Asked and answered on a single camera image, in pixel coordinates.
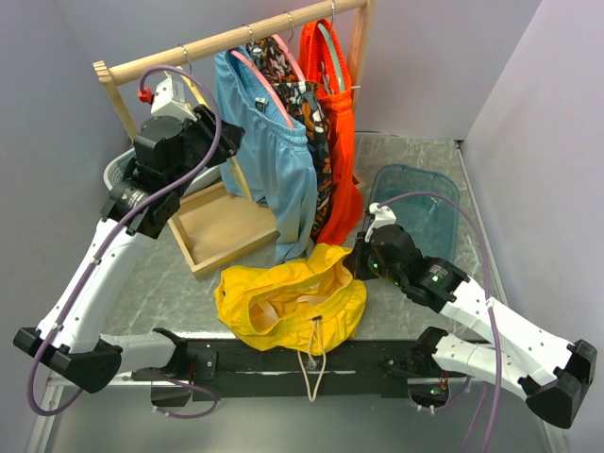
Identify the white laundry basket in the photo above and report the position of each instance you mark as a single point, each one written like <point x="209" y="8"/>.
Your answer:
<point x="115" y="170"/>

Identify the yellow wooden hanger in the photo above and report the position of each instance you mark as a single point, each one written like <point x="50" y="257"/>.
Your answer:
<point x="232" y="164"/>

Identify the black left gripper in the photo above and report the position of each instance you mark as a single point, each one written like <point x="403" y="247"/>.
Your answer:
<point x="228" y="142"/>

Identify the wooden clothes rack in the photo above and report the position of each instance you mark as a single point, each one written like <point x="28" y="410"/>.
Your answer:
<point x="212" y="227"/>

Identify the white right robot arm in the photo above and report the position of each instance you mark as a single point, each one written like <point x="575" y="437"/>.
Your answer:
<point x="552" y="375"/>

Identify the light blue shorts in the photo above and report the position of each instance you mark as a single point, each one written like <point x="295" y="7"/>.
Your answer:
<point x="273" y="154"/>

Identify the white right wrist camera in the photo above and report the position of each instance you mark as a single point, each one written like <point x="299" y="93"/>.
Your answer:
<point x="380" y="216"/>

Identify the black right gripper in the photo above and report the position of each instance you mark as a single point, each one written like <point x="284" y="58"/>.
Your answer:
<point x="354" y="262"/>

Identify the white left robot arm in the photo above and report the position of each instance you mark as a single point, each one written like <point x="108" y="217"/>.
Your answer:
<point x="168" y="154"/>

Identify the teal plastic tray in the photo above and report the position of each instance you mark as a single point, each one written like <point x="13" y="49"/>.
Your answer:
<point x="432" y="223"/>

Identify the floral patterned shorts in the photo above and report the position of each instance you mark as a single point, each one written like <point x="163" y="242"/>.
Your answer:
<point x="298" y="95"/>

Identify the orange shorts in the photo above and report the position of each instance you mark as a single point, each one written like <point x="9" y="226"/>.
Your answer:
<point x="346" y="201"/>

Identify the grey green hanger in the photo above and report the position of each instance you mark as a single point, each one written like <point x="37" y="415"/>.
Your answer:
<point x="328" y="37"/>

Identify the yellow shorts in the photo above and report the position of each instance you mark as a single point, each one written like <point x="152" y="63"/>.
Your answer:
<point x="309" y="305"/>

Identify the pink hanger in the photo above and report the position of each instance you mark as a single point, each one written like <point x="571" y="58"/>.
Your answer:
<point x="269" y="85"/>

